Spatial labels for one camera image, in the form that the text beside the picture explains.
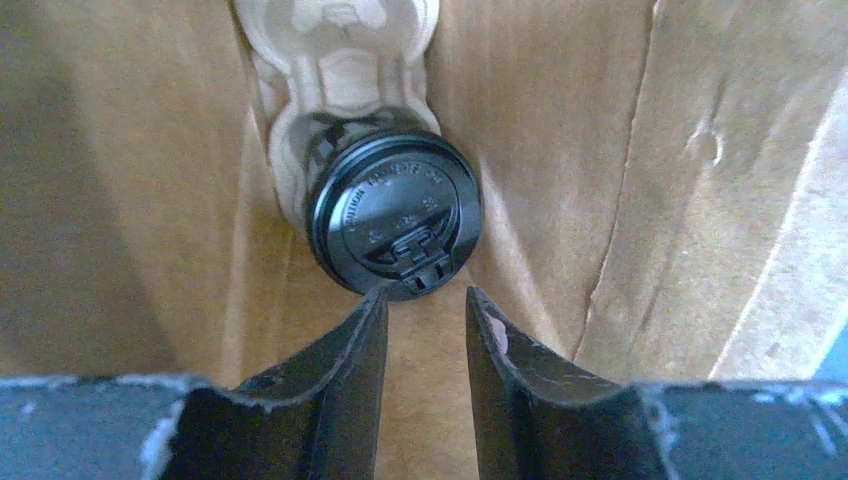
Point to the single brown cup carrier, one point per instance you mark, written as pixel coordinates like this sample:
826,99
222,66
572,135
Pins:
319,61

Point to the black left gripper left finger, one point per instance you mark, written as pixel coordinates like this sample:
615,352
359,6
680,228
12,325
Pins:
315,415

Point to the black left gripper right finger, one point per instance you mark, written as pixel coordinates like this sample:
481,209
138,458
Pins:
539,416

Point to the dark translucent cup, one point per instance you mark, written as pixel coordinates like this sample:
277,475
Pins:
391,205

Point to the brown paper bag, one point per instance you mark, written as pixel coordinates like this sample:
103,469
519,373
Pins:
655,190

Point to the black cup lid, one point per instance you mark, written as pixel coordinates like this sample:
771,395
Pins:
394,212

